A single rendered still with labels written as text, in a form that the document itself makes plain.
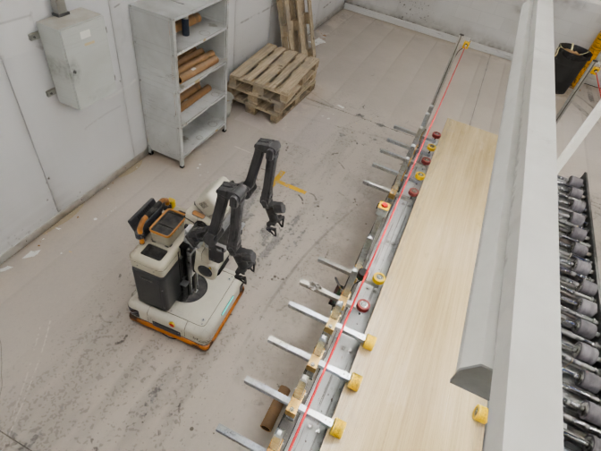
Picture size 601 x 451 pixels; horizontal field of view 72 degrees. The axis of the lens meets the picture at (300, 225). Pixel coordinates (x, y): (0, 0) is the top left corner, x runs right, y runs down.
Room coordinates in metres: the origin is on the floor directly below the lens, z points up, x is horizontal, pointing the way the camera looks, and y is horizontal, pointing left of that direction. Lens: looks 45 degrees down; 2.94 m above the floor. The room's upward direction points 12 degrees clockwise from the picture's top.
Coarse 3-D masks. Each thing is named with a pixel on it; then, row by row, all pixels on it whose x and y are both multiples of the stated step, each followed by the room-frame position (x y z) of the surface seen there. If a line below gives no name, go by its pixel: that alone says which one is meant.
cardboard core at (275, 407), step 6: (282, 390) 1.24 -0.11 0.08; (288, 390) 1.25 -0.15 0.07; (276, 402) 1.15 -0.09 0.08; (270, 408) 1.10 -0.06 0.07; (276, 408) 1.11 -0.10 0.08; (270, 414) 1.06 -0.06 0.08; (276, 414) 1.07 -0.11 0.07; (264, 420) 1.02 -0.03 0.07; (270, 420) 1.03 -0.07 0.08; (264, 426) 1.00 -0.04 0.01; (270, 426) 0.99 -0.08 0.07
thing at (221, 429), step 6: (222, 426) 0.64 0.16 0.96; (222, 432) 0.62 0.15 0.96; (228, 432) 0.62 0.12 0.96; (234, 432) 0.63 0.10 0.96; (234, 438) 0.60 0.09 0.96; (240, 438) 0.61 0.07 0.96; (246, 438) 0.61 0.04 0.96; (240, 444) 0.59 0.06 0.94; (246, 444) 0.59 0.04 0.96; (252, 444) 0.59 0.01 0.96; (252, 450) 0.57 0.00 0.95; (258, 450) 0.58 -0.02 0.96; (264, 450) 0.58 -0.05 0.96
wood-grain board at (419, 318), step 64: (448, 128) 3.81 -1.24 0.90; (448, 192) 2.76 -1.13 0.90; (448, 256) 2.04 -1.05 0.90; (384, 320) 1.41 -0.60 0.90; (448, 320) 1.51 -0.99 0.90; (384, 384) 1.02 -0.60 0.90; (448, 384) 1.10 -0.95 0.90; (320, 448) 0.65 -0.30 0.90; (384, 448) 0.71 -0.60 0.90; (448, 448) 0.77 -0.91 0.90
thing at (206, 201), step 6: (216, 180) 1.79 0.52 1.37; (222, 180) 1.78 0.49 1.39; (228, 180) 1.82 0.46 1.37; (210, 186) 1.74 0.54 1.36; (216, 186) 1.72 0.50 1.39; (204, 192) 1.69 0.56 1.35; (210, 192) 1.66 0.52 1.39; (198, 198) 1.66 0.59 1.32; (204, 198) 1.64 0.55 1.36; (210, 198) 1.63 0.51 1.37; (198, 204) 1.64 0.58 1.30; (204, 204) 1.63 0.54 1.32; (210, 204) 1.62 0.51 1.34; (228, 204) 1.68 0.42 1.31; (204, 210) 1.63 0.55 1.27; (210, 210) 1.62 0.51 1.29; (210, 216) 1.63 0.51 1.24
